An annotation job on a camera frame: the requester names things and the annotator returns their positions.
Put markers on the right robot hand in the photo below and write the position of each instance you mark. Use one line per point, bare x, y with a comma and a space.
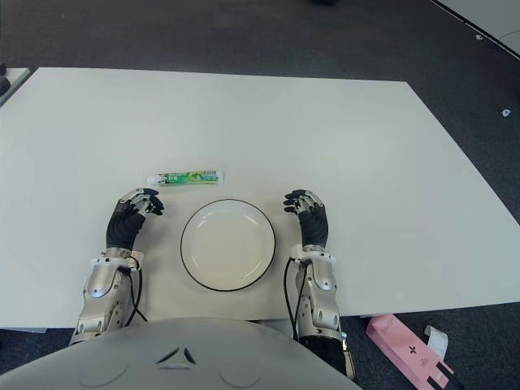
315, 225

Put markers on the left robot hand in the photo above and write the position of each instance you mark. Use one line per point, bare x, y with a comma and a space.
126, 227

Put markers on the green toothpaste tube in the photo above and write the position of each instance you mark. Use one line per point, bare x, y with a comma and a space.
191, 178

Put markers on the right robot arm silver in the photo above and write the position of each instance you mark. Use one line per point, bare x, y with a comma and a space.
321, 292

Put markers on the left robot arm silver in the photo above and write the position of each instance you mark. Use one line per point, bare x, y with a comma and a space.
101, 284

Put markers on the white plate black rim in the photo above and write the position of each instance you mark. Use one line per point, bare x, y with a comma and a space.
227, 248

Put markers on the pink cardboard box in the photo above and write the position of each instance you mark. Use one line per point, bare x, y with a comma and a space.
398, 337

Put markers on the grey robot torso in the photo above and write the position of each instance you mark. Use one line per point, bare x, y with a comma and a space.
183, 365

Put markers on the white paper tag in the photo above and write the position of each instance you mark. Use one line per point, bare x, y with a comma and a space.
436, 339

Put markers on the white desk black edge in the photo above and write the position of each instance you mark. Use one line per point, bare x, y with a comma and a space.
487, 16

